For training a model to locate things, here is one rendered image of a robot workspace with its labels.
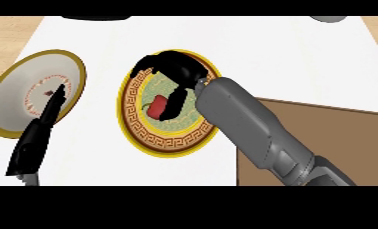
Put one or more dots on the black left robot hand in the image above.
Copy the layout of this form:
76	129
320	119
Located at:
35	139

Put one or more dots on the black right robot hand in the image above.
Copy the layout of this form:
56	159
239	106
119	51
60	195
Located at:
175	66

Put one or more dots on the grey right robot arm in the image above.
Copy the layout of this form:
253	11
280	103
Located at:
261	129

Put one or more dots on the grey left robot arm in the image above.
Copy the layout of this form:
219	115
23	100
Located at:
30	179

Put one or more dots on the red bell pepper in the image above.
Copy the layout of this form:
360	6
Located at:
157	107

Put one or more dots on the white gold-rimmed plate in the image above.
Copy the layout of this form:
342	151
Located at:
30	83

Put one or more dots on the yellow brown patterned tray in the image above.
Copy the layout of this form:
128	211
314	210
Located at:
163	133

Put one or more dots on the black rounded object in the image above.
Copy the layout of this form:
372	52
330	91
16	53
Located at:
97	17

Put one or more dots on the grey rounded object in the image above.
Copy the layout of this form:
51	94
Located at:
329	18

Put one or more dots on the brown wooden board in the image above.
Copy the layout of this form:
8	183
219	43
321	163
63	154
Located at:
315	133

